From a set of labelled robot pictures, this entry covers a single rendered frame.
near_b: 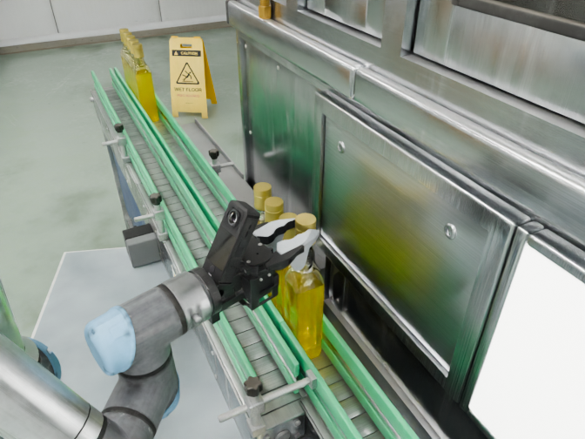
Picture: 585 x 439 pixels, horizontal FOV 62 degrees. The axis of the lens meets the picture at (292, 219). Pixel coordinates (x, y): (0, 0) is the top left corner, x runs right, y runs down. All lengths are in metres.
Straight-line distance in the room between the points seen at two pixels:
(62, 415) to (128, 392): 0.11
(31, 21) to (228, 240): 5.98
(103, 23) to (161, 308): 6.07
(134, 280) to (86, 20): 5.40
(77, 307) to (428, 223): 0.94
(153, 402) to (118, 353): 0.10
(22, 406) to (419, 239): 0.55
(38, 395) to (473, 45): 0.64
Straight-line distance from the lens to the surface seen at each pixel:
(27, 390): 0.60
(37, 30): 6.58
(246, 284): 0.72
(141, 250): 1.40
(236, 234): 0.67
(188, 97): 4.18
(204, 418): 1.08
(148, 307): 0.65
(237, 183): 1.50
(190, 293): 0.66
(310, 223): 0.77
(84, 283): 1.43
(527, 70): 0.63
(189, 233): 1.30
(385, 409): 0.85
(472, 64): 0.68
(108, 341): 0.64
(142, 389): 0.70
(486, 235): 0.65
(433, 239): 0.73
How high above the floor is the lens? 1.64
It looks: 35 degrees down
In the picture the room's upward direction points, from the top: straight up
